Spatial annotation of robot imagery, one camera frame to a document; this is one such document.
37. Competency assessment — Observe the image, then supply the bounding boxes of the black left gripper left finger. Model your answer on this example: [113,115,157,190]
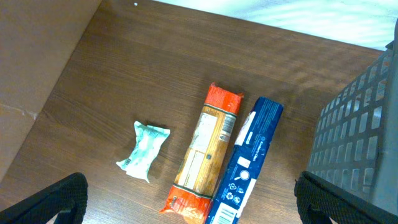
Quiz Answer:
[1,172,88,224]

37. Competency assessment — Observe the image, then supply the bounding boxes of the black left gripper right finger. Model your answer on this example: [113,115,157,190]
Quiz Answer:
[294,171,397,224]

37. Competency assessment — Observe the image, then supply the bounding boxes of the grey plastic basket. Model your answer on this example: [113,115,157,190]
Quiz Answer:
[307,39,397,215]

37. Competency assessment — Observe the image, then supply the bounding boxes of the blue biscuit box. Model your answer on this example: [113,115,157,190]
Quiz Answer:
[205,96,283,224]

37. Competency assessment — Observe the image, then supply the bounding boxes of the mint green snack pouch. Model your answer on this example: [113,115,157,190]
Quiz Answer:
[116,121,170,183]

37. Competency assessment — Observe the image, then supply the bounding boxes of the orange biscuit packet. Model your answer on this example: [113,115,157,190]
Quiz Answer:
[159,83,243,223]

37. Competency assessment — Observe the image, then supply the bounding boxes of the brown cardboard side panel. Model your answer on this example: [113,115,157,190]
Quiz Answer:
[1,0,101,177]

